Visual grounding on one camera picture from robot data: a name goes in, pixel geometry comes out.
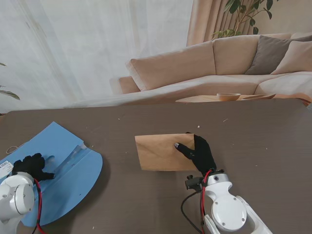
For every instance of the flat wooden plate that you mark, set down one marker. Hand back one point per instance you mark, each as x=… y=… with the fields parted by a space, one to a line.
x=259 y=96

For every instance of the beige cushion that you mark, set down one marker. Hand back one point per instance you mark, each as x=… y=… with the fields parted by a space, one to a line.
x=297 y=58

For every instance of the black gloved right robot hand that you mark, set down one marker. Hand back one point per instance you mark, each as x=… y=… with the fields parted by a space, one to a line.
x=203 y=156

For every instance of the brown kraft paper envelope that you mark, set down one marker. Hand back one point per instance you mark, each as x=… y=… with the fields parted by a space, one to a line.
x=158 y=153

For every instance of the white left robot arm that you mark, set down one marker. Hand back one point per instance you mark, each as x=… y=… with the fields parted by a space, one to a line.
x=14 y=197

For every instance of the tall green leafy plant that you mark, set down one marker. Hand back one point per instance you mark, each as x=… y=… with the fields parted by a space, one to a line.
x=235 y=6

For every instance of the dark green plant leaves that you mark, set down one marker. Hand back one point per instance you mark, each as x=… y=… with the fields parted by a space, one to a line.
x=11 y=94

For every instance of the blue plastic file folder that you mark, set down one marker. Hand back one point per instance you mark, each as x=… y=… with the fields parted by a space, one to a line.
x=73 y=182

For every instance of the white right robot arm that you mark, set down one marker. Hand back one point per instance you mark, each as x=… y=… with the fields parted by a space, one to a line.
x=229 y=212

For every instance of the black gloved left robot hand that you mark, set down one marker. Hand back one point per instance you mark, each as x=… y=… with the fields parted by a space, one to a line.
x=31 y=165

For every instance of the wooden bowl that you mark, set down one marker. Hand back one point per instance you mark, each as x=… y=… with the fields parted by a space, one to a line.
x=228 y=97

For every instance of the grey cushion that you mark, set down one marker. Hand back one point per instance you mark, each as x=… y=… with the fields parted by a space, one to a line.
x=268 y=56

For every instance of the white sheer curtain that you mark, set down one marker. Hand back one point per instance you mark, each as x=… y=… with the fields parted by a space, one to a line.
x=85 y=48

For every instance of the beige sofa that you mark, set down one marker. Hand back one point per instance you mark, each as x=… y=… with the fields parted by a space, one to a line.
x=175 y=65

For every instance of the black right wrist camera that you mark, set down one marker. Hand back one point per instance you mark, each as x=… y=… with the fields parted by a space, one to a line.
x=193 y=182

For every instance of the beige pleated curtain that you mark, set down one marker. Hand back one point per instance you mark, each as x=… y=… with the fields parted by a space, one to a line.
x=207 y=22

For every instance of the wooden coffee table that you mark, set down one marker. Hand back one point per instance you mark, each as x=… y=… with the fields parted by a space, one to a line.
x=200 y=98

